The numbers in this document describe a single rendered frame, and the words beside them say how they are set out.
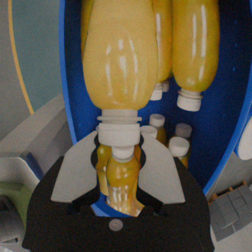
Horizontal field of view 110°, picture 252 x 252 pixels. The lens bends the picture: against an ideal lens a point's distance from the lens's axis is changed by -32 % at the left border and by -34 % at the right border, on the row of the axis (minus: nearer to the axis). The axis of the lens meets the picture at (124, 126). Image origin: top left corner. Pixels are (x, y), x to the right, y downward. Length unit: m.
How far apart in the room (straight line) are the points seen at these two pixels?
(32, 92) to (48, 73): 0.33
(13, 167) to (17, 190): 0.07
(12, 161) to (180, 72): 0.36
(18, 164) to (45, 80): 1.30
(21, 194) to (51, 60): 1.31
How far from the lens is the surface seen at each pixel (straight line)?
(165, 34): 0.21
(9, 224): 0.39
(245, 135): 0.54
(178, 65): 0.19
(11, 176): 0.40
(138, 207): 0.25
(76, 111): 0.24
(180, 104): 0.21
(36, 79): 1.62
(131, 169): 0.24
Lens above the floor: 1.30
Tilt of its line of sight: 61 degrees down
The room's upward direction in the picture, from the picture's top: 178 degrees clockwise
